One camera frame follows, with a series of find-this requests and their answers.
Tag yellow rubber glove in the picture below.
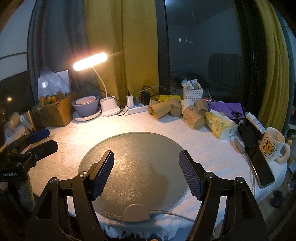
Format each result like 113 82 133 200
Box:
157 94 182 102

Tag cartoon bear mug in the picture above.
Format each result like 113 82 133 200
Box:
259 127 290 164

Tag black smartphone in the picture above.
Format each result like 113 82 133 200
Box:
245 146 275 189

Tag yellow curtain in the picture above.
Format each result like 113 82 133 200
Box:
84 1 159 101
256 1 290 131

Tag brown printed paper cup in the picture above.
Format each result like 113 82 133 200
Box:
195 99 208 118

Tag black power adapter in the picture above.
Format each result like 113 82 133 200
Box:
141 91 150 105

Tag cardboard box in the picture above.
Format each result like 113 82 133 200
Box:
32 92 79 127

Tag yellow tissue pack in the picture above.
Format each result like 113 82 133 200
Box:
205 109 238 140

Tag white knitted tablecloth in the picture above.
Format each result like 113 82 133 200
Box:
29 112 287 240

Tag white paper cup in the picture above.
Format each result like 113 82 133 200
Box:
181 98 194 113

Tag white tube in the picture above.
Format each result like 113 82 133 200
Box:
245 113 266 134

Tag right yellow curtain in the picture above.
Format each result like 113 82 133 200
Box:
256 1 290 131

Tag black scissors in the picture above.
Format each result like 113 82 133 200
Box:
228 106 242 118

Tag white power strip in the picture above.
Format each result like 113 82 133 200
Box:
125 103 149 115

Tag blue object at edge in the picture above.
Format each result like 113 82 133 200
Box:
28 128 50 144

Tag round grey placemat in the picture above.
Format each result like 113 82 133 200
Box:
78 132 188 222

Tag grey curtain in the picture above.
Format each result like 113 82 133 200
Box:
27 1 100 100

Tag clear plastic bag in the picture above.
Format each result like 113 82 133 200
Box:
38 68 71 98

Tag purple bowl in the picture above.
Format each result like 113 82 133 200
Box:
72 96 100 116

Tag purple cloth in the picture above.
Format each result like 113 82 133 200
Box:
208 102 245 120

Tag brown paper cup lying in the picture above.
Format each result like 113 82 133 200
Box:
149 101 171 120

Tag white plate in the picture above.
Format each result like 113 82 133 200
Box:
72 107 101 122

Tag white usb charger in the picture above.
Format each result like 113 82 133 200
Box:
126 95 134 109

